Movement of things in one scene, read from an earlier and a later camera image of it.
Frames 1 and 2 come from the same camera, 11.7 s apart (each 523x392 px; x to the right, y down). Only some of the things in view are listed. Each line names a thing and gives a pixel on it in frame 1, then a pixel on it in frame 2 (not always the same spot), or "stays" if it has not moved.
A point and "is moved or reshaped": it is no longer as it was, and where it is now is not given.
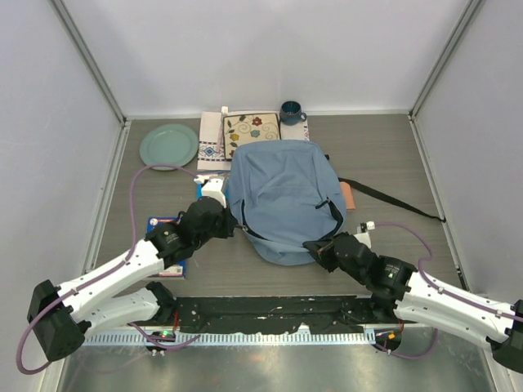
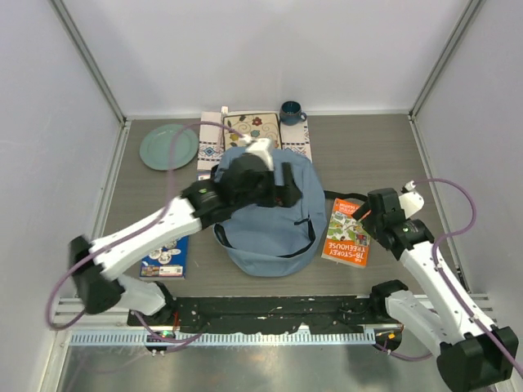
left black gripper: (229, 220) → (286, 195)
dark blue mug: (291, 113) stays
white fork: (224, 113) stays
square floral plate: (242, 128) stays
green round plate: (168, 144) stays
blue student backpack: (285, 193) is moved or reshaped
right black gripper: (322, 251) → (367, 222)
